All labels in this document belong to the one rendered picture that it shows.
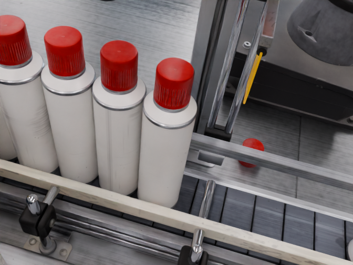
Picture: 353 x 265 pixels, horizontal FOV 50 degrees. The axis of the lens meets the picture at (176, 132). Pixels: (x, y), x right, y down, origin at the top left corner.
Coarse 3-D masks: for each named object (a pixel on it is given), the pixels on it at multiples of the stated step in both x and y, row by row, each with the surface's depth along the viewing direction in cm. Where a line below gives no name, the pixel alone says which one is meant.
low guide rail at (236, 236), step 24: (0, 168) 44; (24, 168) 44; (72, 192) 44; (96, 192) 43; (144, 216) 43; (168, 216) 42; (192, 216) 42; (240, 240) 42; (264, 240) 42; (312, 264) 41; (336, 264) 41
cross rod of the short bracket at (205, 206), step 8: (208, 184) 46; (208, 192) 45; (208, 200) 44; (200, 208) 44; (208, 208) 44; (200, 216) 43; (208, 216) 44; (200, 232) 42; (192, 240) 41; (200, 240) 41
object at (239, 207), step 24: (192, 192) 49; (216, 192) 49; (240, 192) 49; (120, 216) 46; (216, 216) 47; (240, 216) 47; (264, 216) 48; (288, 216) 48; (312, 216) 48; (216, 240) 45; (288, 240) 46; (312, 240) 46; (336, 240) 46; (288, 264) 44
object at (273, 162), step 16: (192, 144) 44; (208, 144) 43; (224, 144) 44; (240, 160) 44; (256, 160) 43; (272, 160) 43; (288, 160) 43; (304, 176) 43; (320, 176) 42; (336, 176) 42; (352, 176) 43
